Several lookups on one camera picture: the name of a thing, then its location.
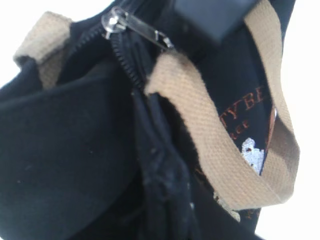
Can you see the silver zipper pull with ring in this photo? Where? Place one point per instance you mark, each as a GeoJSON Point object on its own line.
{"type": "Point", "coordinates": [117, 20]}

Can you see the black canvas tote bag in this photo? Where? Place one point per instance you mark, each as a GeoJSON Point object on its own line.
{"type": "Point", "coordinates": [118, 139]}

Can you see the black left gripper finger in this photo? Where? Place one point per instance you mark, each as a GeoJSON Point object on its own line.
{"type": "Point", "coordinates": [213, 20]}

